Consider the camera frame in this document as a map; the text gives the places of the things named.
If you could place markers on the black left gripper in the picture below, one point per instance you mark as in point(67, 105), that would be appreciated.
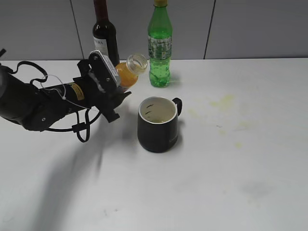
point(85, 94)

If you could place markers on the orange juice bottle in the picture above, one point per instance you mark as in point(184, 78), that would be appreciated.
point(129, 71)

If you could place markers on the black mug white interior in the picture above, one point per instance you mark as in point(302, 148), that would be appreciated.
point(158, 124)

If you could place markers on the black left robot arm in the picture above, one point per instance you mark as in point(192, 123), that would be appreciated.
point(37, 109)

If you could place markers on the dark red wine bottle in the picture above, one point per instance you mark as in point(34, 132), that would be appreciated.
point(104, 33)

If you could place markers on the green soda bottle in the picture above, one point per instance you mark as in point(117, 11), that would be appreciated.
point(160, 45)

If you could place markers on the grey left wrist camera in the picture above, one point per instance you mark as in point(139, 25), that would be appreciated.
point(103, 72)

